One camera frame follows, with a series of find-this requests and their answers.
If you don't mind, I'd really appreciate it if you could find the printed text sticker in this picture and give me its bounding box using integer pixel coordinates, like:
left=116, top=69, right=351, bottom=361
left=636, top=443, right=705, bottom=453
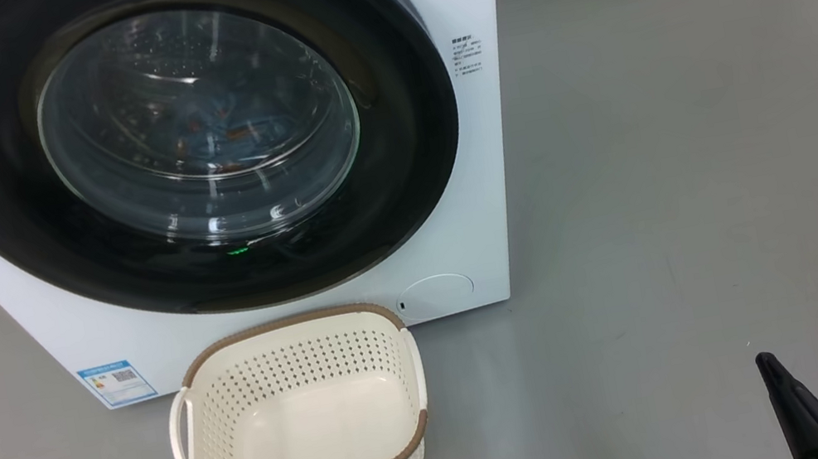
left=448, top=31, right=489, bottom=79

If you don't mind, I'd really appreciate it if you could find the cream perforated laundry basket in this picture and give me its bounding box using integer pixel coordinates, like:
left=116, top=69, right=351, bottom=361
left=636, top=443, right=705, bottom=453
left=153, top=293, right=440, bottom=459

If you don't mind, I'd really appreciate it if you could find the white front-load washing machine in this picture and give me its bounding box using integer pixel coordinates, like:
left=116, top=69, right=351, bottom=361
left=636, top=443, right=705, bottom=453
left=0, top=0, right=566, bottom=430

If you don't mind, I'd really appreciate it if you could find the blue bear print shirt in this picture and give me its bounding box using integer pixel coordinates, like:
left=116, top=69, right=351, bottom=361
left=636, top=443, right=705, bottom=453
left=162, top=75, right=297, bottom=182

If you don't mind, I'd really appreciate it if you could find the blue energy label sticker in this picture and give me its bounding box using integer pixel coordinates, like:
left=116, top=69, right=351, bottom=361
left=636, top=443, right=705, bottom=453
left=76, top=356, right=158, bottom=413

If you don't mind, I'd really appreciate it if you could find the round white filter cover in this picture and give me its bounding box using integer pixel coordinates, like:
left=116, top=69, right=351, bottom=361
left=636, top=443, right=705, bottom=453
left=394, top=269, right=479, bottom=324

